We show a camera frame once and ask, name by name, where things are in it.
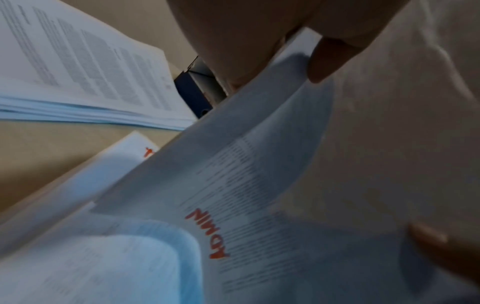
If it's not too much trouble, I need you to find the person's right hand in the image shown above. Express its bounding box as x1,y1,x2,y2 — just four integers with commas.
406,222,480,286

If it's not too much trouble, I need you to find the round wooden table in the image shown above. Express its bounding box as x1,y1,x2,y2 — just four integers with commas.
0,0,204,211

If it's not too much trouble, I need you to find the unsorted paper stack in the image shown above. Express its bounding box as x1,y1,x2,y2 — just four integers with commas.
0,0,196,120

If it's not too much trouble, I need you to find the unsorted pile of papers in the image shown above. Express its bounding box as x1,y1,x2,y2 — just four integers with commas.
0,130,204,304

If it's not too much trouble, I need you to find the person's left hand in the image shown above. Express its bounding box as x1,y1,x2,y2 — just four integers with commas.
164,0,414,90

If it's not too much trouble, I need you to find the H.R. paper stack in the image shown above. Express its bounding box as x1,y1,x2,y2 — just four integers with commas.
0,0,198,131

